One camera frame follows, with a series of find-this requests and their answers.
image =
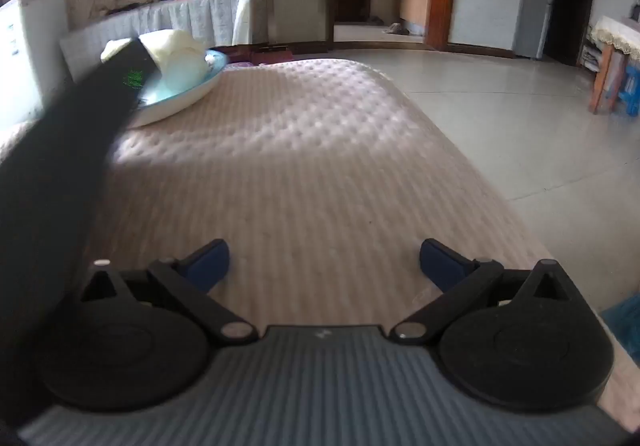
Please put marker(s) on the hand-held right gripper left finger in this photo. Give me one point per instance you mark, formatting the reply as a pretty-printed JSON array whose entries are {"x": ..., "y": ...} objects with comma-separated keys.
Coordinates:
[{"x": 210, "y": 262}]

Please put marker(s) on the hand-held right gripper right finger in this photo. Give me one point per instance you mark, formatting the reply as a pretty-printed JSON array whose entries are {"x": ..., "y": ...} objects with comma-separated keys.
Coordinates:
[{"x": 440, "y": 262}]

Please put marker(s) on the white chest freezer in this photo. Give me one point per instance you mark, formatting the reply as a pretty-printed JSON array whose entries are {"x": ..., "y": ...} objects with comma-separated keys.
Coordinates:
[{"x": 25, "y": 61}]

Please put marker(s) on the beige quilted bedspread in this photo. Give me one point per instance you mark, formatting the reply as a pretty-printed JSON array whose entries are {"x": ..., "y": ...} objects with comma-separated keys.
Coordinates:
[{"x": 310, "y": 151}]

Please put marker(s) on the light blue plate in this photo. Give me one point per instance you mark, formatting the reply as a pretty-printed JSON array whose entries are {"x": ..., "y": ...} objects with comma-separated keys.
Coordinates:
[{"x": 192, "y": 98}]

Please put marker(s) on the napa cabbage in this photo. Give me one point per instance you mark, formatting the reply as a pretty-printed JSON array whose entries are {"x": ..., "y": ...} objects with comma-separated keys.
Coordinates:
[{"x": 180, "y": 56}]

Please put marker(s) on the purple stool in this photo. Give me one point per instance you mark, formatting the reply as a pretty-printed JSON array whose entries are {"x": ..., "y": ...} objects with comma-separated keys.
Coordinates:
[{"x": 236, "y": 65}]

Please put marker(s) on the pale lace cabinet cloth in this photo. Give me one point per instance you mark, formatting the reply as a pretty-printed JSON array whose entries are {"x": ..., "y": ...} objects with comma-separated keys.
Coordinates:
[{"x": 200, "y": 18}]

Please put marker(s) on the grey slipper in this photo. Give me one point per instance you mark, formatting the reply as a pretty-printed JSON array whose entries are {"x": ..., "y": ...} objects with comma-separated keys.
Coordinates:
[
  {"x": 375, "y": 20},
  {"x": 396, "y": 28}
]

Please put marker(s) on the blue plastic stool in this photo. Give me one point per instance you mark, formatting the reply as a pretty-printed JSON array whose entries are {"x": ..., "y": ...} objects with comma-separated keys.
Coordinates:
[{"x": 627, "y": 91}]

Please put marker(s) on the wooden table with lace cloth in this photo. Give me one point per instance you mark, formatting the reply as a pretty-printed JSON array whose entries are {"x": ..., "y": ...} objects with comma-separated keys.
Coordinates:
[{"x": 617, "y": 33}]

